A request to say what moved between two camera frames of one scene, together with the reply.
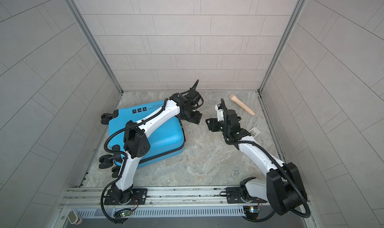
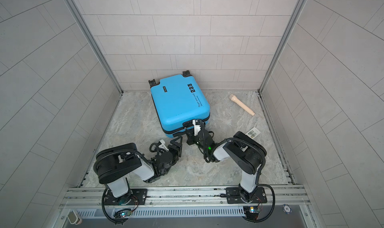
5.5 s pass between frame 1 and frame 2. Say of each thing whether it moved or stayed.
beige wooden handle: stayed
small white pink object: stayed
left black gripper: moved
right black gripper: moved
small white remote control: stayed
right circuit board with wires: stayed
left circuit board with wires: stayed
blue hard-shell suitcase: moved
